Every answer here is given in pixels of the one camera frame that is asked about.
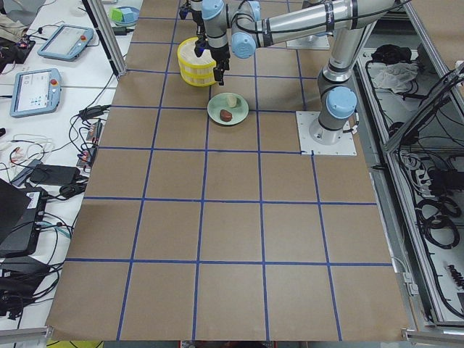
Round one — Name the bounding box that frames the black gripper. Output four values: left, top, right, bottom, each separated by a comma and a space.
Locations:
178, 0, 205, 36
194, 36, 230, 86

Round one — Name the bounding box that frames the yellow steamer layer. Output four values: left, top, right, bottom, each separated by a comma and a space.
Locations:
177, 37, 216, 75
180, 68, 216, 87

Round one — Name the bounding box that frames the white steamed bun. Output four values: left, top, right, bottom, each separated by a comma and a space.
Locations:
226, 94, 237, 108

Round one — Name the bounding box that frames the brown steamed bun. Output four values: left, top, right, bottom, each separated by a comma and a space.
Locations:
220, 109, 233, 122

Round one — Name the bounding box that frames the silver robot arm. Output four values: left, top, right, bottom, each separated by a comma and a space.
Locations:
179, 1, 331, 47
179, 0, 402, 145

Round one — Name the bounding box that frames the light green plate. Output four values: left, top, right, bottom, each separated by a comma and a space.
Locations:
207, 92, 249, 126

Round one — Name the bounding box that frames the blue foam block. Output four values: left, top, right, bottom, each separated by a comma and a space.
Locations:
121, 8, 136, 22

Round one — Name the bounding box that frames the blue bowl with blocks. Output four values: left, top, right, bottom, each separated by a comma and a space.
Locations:
109, 6, 140, 27

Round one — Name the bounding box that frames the green foam block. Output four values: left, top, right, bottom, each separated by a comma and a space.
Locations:
109, 8, 123, 22

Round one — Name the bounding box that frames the upper blue teach pendant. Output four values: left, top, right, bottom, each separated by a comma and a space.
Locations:
38, 25, 94, 62

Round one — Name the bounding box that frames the blue teach pendant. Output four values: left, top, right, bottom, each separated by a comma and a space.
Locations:
9, 68, 62, 118
38, 25, 94, 62

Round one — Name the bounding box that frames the lower blue teach pendant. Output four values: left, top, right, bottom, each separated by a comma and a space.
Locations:
9, 68, 62, 118

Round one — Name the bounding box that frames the white cloth rag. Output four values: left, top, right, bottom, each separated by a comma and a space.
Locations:
373, 62, 419, 94

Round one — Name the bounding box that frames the black power adapter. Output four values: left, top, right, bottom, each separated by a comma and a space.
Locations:
29, 164, 80, 186

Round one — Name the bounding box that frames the black laptop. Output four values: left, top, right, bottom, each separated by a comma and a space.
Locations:
1, 180, 46, 258

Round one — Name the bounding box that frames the aluminium frame post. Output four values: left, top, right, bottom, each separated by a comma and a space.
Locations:
83, 0, 127, 79

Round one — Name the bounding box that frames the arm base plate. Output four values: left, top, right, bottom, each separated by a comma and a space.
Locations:
286, 35, 330, 51
296, 111, 357, 157

